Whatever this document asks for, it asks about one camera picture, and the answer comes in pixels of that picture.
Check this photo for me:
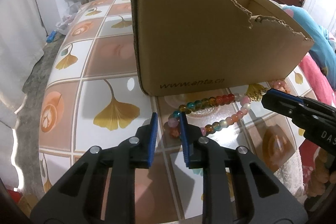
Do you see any blue plush pillow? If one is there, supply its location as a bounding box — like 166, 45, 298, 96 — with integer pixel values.
282, 5, 335, 78

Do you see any pink floral blanket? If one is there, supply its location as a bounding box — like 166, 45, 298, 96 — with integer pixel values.
299, 54, 335, 197

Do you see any white plastic bag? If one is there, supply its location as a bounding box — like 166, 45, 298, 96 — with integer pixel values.
56, 2, 81, 35

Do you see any pink bead bracelet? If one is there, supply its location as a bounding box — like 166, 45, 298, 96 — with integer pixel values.
269, 78, 292, 94

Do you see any white fluffy rug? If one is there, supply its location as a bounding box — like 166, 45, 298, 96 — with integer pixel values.
274, 150, 307, 205

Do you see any white curtain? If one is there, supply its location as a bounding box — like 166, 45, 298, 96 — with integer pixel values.
1, 0, 46, 192

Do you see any multicolour bead bracelet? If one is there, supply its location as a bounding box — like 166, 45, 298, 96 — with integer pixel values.
163, 92, 252, 139

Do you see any brown cardboard box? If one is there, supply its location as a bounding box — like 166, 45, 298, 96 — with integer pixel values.
131, 0, 314, 97

